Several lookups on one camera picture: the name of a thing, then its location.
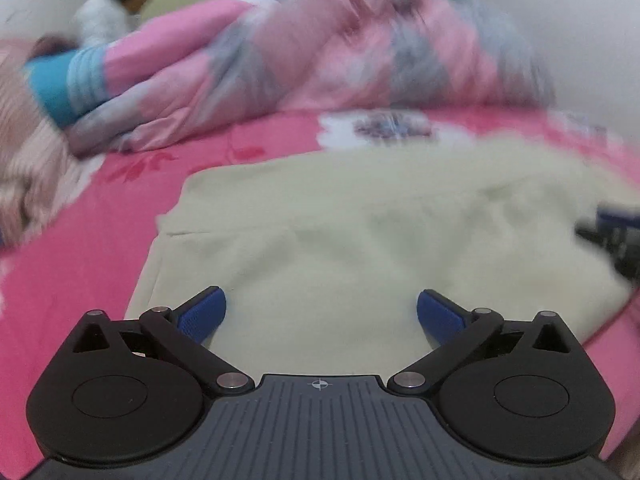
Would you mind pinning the pink floral bed sheet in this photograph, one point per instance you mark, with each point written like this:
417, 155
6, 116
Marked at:
90, 260

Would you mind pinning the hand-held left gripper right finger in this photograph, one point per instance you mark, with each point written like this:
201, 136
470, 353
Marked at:
442, 319

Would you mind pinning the beige jacket with black trim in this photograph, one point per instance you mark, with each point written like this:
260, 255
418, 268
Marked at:
350, 230

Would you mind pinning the maroon cloth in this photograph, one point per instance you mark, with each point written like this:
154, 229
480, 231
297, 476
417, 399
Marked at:
52, 46

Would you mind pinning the pink white checked blanket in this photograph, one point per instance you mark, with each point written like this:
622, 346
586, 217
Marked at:
25, 160

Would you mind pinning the pink grey floral duvet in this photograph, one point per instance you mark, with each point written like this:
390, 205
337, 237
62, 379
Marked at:
325, 50

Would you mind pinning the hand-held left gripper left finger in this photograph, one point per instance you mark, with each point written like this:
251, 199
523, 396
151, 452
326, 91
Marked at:
200, 319

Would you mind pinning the blue striped pillow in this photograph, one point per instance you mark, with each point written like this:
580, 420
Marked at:
50, 85

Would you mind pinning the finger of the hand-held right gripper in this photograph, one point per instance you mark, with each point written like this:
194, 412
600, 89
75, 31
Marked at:
620, 216
620, 250

